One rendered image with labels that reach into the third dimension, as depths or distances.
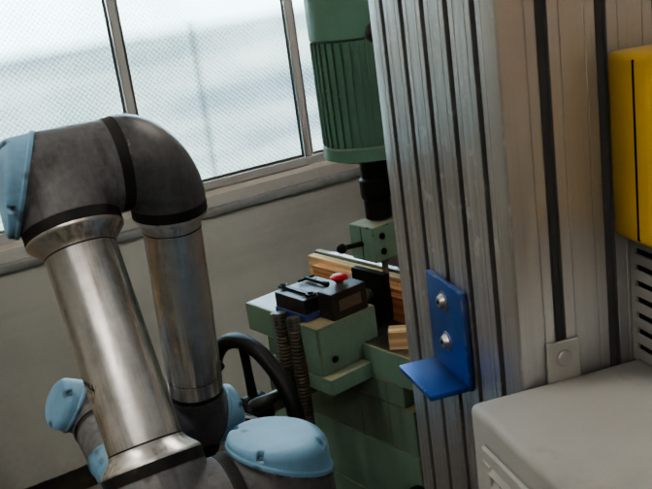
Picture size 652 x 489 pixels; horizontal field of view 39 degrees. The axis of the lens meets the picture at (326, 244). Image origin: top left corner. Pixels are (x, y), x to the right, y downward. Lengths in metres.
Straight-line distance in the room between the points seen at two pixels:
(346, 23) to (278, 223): 1.69
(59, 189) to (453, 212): 0.49
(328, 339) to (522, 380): 0.91
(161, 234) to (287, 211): 2.09
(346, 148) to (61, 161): 0.70
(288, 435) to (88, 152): 0.39
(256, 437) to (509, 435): 0.48
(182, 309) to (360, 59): 0.62
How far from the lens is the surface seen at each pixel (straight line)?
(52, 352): 3.02
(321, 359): 1.59
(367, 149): 1.65
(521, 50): 0.65
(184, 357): 1.25
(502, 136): 0.65
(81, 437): 1.32
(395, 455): 1.70
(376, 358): 1.63
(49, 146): 1.10
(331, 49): 1.63
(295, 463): 1.04
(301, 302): 1.60
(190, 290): 1.20
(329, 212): 3.33
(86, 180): 1.09
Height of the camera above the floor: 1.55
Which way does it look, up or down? 17 degrees down
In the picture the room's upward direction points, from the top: 8 degrees counter-clockwise
